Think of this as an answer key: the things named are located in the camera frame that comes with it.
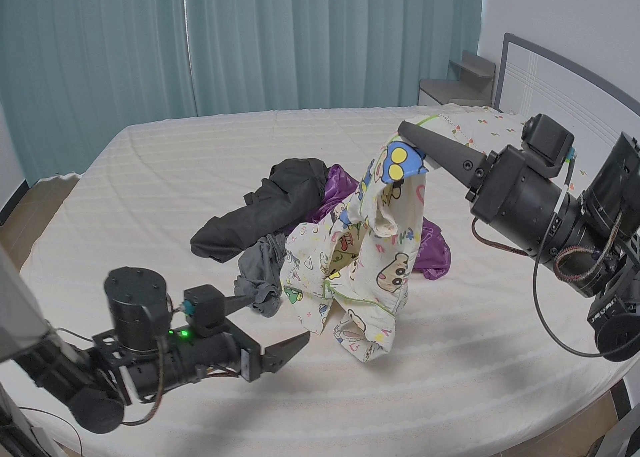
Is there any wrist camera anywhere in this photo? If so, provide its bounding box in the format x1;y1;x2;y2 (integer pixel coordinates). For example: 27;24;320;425
520;114;576;181
182;284;229;339

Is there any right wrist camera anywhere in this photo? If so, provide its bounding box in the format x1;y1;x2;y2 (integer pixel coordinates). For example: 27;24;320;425
520;114;576;181

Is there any grey bedside table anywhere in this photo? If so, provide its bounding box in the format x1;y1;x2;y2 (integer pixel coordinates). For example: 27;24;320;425
419;50;496;107

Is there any grey garment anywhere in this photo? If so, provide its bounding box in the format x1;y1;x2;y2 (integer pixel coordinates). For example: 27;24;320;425
232;232;291;319

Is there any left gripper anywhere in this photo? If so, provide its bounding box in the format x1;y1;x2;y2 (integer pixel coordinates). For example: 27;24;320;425
126;293;311;399

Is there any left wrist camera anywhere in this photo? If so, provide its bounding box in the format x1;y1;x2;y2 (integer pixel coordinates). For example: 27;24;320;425
182;284;229;339

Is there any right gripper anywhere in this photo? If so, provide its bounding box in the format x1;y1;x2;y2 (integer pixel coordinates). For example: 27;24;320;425
398;120;582;261

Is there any black cable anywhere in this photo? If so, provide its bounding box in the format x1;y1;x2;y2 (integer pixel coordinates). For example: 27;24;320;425
531;245;609;359

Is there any black garment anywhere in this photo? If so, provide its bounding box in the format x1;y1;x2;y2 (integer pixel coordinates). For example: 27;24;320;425
189;157;331;264

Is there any bed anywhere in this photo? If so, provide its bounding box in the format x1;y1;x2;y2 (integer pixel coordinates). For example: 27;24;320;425
18;33;640;457

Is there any white printed pillow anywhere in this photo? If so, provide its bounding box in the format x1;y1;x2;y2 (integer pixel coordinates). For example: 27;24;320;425
432;103;611;196

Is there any purple garment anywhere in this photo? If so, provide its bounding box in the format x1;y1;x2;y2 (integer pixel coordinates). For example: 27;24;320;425
305;164;451;282

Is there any white printed pyjama top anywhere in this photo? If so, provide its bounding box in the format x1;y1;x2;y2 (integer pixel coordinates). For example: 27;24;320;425
278;115;432;364

